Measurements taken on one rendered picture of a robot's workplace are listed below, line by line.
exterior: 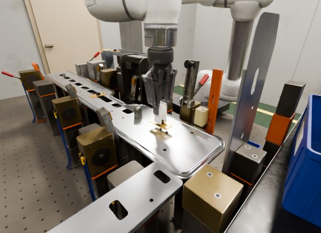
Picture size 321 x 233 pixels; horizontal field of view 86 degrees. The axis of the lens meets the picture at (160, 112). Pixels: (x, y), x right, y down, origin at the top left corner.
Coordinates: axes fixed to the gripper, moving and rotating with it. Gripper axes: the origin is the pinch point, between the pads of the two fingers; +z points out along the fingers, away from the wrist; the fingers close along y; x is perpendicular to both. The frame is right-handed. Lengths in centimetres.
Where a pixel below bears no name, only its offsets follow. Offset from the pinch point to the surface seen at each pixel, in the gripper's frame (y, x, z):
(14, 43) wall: -3, -338, -1
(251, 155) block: 2.6, 29.8, -1.6
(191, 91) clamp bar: -14.1, 1.8, -4.5
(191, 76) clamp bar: -15.4, 0.3, -9.4
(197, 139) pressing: -4.0, 12.5, 6.5
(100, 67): -14, -69, -3
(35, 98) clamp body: 21, -102, 19
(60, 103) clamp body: 20.0, -37.6, 2.4
